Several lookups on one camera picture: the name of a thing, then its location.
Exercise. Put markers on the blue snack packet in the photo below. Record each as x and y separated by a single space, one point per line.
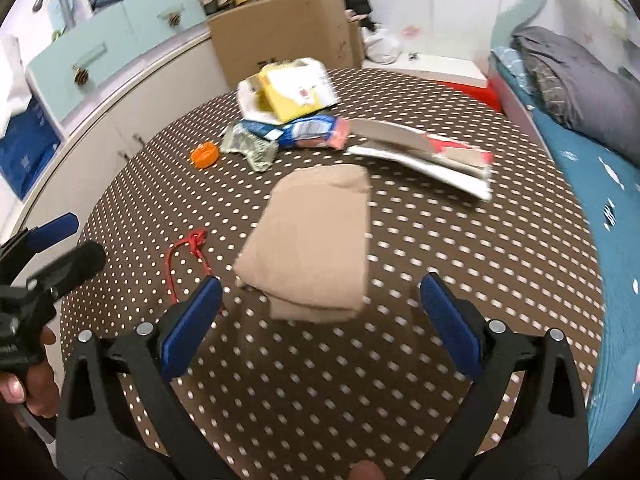
310 132

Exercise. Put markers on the red and white carton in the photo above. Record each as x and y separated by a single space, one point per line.
425 157

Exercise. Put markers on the small light blue drawer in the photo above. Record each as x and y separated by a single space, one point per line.
150 5

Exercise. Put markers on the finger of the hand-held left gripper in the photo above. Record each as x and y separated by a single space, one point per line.
70 270
52 230

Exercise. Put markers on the white wardrobe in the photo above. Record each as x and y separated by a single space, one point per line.
450 0

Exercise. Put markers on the orange bottle cap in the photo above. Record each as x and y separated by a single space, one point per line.
205 155

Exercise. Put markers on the red storage box white top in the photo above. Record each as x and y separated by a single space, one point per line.
450 72

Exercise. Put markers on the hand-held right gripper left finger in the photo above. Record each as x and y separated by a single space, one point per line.
192 325

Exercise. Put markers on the pale pink butterfly sticker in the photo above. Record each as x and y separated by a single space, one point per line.
411 31

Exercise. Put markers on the round polka dot table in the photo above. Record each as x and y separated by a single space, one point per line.
400 240

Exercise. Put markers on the large cardboard box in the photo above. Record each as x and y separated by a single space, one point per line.
280 30

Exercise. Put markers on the grey quilt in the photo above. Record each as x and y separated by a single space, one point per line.
590 85

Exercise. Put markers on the white open carton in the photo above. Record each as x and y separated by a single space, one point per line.
247 100

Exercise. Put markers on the plaid pillow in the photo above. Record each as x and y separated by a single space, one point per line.
547 90

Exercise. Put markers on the blue printed bed sheet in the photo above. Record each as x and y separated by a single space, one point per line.
610 240

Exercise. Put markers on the person's right hand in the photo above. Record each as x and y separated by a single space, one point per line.
365 471

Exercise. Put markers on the large light blue drawer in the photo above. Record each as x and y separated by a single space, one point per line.
65 55

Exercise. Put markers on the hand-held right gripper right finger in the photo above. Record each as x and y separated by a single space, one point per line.
450 320

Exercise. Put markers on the white low cabinet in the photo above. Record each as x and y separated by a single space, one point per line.
125 115

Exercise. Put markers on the yellow box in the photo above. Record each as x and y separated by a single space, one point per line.
295 92

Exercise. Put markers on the white plastic bag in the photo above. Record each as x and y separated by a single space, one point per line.
381 46

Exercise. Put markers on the black cloth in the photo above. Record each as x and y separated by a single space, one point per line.
356 2

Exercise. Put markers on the green crumpled packet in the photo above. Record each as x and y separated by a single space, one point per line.
255 152

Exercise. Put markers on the tall white bag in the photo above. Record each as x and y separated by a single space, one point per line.
10 80

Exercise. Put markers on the blue bag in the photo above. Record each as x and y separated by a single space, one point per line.
25 150

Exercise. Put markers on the beige cloth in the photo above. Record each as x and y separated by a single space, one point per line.
310 240

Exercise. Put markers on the person's left hand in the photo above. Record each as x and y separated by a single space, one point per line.
37 390

